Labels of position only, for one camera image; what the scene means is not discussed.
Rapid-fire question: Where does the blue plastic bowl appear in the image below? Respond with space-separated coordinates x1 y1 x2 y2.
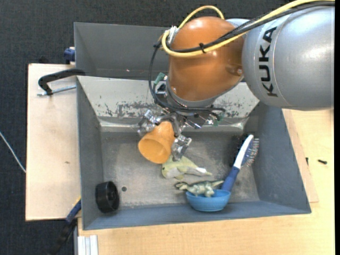
185 189 232 213

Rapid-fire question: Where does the orange plastic cup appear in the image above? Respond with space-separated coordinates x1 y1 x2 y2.
138 121 176 165

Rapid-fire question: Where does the grey metal bin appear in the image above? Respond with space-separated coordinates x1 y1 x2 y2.
73 22 312 231

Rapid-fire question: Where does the green toy dinosaur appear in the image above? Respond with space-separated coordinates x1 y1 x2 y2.
174 180 225 198

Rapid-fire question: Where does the black round cap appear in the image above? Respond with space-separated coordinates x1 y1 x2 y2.
95 181 121 214

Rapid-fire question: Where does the yellow-green plush toy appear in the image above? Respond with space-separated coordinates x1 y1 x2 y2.
161 155 214 181

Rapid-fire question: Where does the blue and white brush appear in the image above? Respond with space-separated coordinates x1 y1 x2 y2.
220 134 260 192

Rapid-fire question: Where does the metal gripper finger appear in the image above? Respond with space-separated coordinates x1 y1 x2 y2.
137 109 161 138
171 134 192 162

